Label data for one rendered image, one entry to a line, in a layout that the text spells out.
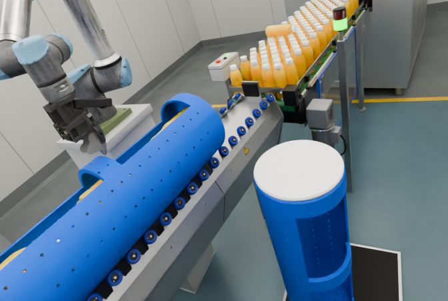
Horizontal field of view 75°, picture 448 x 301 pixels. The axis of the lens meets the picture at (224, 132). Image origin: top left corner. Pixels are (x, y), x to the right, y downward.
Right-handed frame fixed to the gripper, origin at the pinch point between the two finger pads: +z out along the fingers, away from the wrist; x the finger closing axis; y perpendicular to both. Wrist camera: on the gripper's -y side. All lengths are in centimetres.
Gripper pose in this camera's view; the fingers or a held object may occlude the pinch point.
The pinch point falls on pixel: (105, 149)
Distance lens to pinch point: 96.3
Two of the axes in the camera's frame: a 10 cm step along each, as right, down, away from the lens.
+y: -5.3, 5.8, -6.2
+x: 8.1, 1.1, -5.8
